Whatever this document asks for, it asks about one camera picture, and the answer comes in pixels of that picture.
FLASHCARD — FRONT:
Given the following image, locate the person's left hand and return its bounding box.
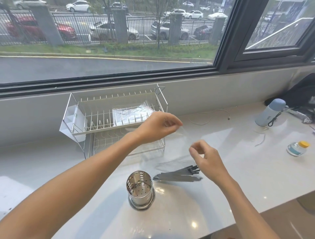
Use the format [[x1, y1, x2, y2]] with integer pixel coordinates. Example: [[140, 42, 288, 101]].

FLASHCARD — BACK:
[[138, 111, 184, 145]]

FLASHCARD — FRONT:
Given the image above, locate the person's right hand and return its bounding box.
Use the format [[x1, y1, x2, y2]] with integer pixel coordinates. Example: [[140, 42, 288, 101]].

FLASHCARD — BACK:
[[189, 140, 232, 184]]

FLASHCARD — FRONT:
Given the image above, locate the clear plastic bag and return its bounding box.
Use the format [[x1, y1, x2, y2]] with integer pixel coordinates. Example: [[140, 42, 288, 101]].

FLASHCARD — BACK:
[[155, 125, 208, 174]]

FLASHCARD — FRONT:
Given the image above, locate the person's right forearm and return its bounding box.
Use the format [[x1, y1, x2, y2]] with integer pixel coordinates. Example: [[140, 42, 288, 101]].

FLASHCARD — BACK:
[[211, 172, 281, 239]]

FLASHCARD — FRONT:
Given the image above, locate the person's left forearm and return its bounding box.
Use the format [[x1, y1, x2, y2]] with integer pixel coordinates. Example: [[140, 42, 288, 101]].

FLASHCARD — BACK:
[[0, 131, 148, 239]]

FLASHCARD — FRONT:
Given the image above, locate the clear plastic packet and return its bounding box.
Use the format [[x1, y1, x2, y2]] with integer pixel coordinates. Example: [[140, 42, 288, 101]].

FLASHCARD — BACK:
[[112, 104, 158, 127]]

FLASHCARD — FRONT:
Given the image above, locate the perforated steel utensil holder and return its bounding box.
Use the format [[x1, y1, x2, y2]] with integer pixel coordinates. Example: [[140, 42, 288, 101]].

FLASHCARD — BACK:
[[126, 171, 154, 210]]

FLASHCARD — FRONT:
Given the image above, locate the two-tier steel dish rack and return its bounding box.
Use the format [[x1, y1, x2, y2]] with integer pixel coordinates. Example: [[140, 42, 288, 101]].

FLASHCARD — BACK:
[[63, 84, 169, 160]]

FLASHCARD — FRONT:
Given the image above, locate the blue and white thermos bottle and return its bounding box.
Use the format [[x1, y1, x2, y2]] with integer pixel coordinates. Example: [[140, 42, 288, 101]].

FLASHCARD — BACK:
[[254, 98, 289, 128]]

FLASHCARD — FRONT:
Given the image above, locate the grey suv car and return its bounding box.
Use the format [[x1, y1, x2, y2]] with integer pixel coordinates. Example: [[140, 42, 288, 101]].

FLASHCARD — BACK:
[[150, 21, 190, 40]]

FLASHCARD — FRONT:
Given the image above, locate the small bottle with yellow cap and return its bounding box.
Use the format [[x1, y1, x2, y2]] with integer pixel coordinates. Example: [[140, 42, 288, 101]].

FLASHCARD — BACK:
[[287, 141, 310, 157]]

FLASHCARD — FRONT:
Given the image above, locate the grey stone fence pillar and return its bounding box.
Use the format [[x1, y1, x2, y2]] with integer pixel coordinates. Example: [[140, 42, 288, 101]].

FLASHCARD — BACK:
[[168, 13, 183, 45], [112, 8, 129, 45], [28, 4, 64, 47], [209, 17, 227, 45]]

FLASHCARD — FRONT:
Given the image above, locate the dark parked car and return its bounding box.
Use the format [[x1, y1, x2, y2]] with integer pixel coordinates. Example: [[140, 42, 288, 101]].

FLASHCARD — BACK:
[[194, 25, 213, 40]]

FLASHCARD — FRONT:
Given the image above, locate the silver foil packet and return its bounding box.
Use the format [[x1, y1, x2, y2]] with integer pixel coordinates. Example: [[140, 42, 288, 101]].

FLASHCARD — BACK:
[[286, 107, 313, 124]]

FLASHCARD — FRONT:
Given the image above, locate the dark hinged window sash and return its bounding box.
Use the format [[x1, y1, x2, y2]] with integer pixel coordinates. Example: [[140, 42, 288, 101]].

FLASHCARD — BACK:
[[233, 0, 315, 62]]

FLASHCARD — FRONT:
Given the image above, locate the black bag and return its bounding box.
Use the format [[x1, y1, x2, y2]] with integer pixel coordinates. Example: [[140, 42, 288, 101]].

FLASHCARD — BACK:
[[264, 73, 315, 117]]

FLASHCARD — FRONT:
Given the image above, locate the car under white cover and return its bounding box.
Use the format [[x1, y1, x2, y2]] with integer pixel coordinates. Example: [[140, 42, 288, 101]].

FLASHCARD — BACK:
[[207, 12, 228, 21]]

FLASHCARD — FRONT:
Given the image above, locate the silver sedan car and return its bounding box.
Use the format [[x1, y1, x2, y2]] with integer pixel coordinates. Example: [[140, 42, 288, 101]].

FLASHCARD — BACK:
[[88, 21, 140, 41]]

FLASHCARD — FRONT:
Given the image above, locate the black metal fence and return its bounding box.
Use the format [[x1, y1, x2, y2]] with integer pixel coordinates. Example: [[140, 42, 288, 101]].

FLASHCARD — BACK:
[[0, 9, 223, 46]]

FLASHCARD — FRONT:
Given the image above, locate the red car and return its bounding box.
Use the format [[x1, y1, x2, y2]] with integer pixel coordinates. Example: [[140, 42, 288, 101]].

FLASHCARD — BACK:
[[5, 17, 76, 42]]

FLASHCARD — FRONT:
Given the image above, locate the thin white cable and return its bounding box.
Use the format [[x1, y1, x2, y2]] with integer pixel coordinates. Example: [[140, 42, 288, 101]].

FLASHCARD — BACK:
[[188, 108, 232, 125]]

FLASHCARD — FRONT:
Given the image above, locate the dark window frame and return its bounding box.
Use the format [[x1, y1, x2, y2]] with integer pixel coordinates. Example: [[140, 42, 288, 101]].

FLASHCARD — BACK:
[[0, 0, 315, 99]]

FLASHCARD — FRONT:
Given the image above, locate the grey cord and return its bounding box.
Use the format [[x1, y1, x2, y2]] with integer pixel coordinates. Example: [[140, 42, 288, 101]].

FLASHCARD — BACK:
[[254, 127, 270, 147]]

